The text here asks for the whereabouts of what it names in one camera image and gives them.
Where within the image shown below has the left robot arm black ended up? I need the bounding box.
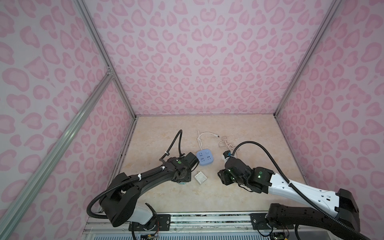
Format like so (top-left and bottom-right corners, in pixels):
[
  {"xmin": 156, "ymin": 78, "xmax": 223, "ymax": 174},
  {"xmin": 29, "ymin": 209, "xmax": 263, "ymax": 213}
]
[{"xmin": 98, "ymin": 153, "xmax": 199, "ymax": 230}]

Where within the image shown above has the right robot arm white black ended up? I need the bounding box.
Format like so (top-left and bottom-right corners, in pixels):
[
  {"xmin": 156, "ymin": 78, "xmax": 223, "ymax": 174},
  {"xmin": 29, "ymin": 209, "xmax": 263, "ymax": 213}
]
[{"xmin": 218, "ymin": 157, "xmax": 365, "ymax": 240}]

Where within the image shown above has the blue square power strip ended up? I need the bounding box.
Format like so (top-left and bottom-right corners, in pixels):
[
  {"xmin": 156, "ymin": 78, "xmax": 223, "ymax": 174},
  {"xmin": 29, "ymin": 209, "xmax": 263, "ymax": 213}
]
[{"xmin": 196, "ymin": 149, "xmax": 214, "ymax": 166}]

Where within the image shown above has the white square plug adapter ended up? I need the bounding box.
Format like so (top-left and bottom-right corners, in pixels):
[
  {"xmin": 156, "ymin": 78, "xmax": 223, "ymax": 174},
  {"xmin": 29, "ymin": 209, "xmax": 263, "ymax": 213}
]
[{"xmin": 194, "ymin": 172, "xmax": 208, "ymax": 185}]

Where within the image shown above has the white power strip cable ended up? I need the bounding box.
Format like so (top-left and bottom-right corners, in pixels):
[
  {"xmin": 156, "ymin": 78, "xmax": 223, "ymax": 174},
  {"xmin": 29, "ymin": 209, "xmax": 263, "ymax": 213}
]
[{"xmin": 197, "ymin": 130, "xmax": 220, "ymax": 150}]

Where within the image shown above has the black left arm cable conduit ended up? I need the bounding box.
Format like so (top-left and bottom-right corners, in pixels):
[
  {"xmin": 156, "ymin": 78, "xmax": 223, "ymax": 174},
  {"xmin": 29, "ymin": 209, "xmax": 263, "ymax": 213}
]
[{"xmin": 86, "ymin": 129, "xmax": 185, "ymax": 220}]

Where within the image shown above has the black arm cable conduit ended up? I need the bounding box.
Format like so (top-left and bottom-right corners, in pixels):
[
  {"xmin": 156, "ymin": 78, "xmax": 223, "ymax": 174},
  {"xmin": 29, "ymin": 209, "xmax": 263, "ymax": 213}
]
[
  {"xmin": 86, "ymin": 129, "xmax": 185, "ymax": 220},
  {"xmin": 232, "ymin": 140, "xmax": 371, "ymax": 240}
]

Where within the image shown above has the pink power strip cable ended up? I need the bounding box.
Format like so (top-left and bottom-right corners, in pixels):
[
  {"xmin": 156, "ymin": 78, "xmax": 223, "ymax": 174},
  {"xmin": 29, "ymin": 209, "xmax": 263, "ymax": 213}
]
[{"xmin": 218, "ymin": 135, "xmax": 238, "ymax": 154}]

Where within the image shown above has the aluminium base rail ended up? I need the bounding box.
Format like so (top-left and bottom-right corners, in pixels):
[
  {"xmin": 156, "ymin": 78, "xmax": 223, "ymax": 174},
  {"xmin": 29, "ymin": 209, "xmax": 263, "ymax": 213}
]
[{"xmin": 80, "ymin": 209, "xmax": 343, "ymax": 240}]

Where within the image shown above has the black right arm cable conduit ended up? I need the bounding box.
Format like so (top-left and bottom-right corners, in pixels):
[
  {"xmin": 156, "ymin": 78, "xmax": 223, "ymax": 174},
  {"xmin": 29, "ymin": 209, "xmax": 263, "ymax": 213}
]
[{"xmin": 232, "ymin": 140, "xmax": 371, "ymax": 240}]

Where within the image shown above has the aluminium frame profile left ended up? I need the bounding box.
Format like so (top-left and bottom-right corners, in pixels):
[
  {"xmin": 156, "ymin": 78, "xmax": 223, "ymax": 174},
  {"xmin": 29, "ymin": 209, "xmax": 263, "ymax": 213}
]
[{"xmin": 1, "ymin": 1, "xmax": 133, "ymax": 240}]

